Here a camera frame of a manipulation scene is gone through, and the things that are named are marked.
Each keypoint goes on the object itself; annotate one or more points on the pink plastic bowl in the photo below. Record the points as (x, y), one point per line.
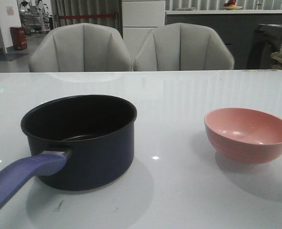
(244, 135)

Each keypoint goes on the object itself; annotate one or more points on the right grey upholstered chair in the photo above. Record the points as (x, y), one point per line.
(183, 47)

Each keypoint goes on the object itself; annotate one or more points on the grey upholstered chair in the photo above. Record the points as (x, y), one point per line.
(183, 47)
(82, 47)

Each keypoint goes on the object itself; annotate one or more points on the left grey upholstered chair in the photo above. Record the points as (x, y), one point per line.
(82, 47)

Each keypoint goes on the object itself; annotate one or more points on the white cabinet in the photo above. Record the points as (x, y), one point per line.
(139, 17)

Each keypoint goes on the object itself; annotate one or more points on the grey counter with white top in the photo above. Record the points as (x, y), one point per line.
(235, 27)

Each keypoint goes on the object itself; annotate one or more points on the fruit plate on counter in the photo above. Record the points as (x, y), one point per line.
(231, 5)

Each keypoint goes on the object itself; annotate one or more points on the dark blue saucepan purple handle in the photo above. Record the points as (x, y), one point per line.
(77, 143)

